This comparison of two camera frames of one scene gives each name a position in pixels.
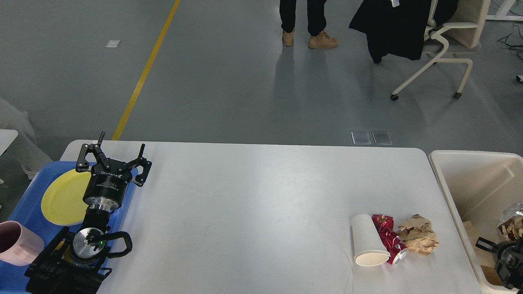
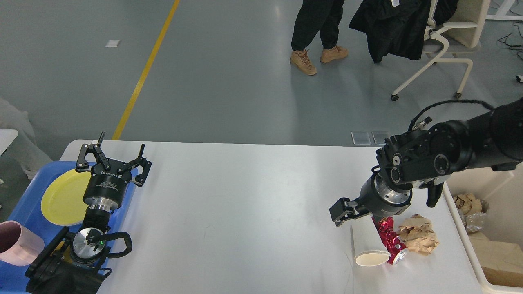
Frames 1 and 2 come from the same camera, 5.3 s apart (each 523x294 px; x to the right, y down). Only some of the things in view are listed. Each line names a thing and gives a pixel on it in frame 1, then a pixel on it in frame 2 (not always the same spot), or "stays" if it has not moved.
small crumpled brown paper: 418,234 stays
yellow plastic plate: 62,201 stays
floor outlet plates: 364,138 stays
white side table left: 7,136 stays
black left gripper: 106,187 stays
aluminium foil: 519,212 → 473,221
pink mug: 18,246 stays
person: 316,23 → 314,16
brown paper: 512,229 → 467,203
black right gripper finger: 487,244 → 344,210
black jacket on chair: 398,27 stays
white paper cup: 369,249 stays
